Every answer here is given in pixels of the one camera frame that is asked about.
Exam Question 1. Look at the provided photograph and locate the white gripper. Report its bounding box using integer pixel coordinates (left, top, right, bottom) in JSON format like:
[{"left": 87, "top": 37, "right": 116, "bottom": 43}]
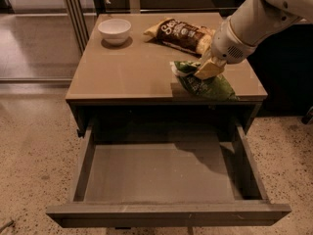
[{"left": 195, "top": 19, "right": 256, "bottom": 80}]

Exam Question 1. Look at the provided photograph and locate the green jalapeno chip bag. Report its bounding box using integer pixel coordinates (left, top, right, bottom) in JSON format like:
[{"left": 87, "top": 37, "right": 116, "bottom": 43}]
[{"left": 170, "top": 61, "right": 239, "bottom": 101}]

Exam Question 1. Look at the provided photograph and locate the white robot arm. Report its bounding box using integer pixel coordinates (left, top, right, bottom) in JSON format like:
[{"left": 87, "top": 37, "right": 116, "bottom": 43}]
[{"left": 195, "top": 0, "right": 313, "bottom": 79}]

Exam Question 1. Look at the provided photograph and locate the brown chip bag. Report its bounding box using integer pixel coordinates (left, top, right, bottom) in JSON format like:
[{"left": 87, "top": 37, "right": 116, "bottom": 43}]
[{"left": 144, "top": 18, "right": 215, "bottom": 55}]

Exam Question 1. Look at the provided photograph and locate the grey drawer cabinet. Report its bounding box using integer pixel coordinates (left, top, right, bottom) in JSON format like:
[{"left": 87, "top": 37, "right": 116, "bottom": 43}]
[{"left": 65, "top": 12, "right": 269, "bottom": 139}]

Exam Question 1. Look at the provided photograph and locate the open grey top drawer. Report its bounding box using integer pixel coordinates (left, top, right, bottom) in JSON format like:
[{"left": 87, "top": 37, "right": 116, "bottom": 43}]
[{"left": 46, "top": 122, "right": 291, "bottom": 228}]

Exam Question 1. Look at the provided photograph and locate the white ceramic bowl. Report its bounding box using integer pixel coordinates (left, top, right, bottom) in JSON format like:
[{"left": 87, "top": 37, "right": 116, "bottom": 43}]
[{"left": 98, "top": 19, "right": 131, "bottom": 46}]

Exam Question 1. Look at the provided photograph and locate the metal railing frame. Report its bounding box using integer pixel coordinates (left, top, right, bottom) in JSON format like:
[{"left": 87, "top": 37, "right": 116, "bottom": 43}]
[{"left": 0, "top": 0, "right": 255, "bottom": 54}]

